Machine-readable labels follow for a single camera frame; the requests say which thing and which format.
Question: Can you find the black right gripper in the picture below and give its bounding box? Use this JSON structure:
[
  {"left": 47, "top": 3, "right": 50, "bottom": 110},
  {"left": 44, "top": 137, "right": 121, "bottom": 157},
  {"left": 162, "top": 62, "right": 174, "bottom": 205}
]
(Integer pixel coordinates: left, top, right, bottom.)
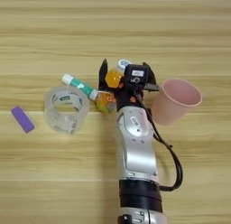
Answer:
[{"left": 98, "top": 58, "right": 161, "bottom": 112}]

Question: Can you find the orange juice bottle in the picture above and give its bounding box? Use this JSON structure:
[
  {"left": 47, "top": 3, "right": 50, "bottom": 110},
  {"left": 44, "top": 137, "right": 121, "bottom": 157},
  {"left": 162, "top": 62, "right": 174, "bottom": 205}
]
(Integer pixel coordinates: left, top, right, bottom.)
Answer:
[{"left": 95, "top": 59, "right": 133, "bottom": 115}]

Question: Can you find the pink plastic cup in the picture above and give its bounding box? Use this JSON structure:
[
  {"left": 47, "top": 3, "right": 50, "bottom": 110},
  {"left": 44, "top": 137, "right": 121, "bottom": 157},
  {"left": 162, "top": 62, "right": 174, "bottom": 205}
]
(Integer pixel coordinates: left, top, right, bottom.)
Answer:
[{"left": 151, "top": 78, "right": 203, "bottom": 126}]

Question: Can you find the clear tape roll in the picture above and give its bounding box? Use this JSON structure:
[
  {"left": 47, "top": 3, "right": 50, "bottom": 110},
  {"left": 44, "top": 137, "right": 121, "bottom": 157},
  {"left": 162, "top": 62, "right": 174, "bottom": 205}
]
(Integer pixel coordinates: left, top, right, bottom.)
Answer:
[{"left": 43, "top": 85, "right": 91, "bottom": 135}]

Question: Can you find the purple eraser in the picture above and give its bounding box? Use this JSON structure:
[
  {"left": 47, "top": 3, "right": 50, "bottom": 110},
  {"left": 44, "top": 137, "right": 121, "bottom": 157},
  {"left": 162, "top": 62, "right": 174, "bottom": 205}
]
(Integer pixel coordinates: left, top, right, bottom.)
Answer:
[{"left": 10, "top": 105, "right": 36, "bottom": 135}]

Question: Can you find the black box with white label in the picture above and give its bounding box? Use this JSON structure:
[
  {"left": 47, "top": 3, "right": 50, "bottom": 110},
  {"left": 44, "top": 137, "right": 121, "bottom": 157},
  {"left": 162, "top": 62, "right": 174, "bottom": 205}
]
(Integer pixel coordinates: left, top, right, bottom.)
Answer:
[{"left": 123, "top": 63, "right": 151, "bottom": 87}]

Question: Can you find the green white glue stick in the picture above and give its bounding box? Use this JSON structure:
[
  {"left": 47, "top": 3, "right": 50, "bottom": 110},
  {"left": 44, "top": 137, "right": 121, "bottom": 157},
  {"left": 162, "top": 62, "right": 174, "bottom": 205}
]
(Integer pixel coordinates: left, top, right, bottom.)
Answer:
[{"left": 60, "top": 73, "right": 99, "bottom": 101}]

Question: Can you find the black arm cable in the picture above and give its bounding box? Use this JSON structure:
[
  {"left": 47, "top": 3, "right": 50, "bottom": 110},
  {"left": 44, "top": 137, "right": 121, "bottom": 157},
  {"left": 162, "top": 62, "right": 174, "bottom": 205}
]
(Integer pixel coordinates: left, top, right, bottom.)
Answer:
[{"left": 134, "top": 90, "right": 184, "bottom": 192}]

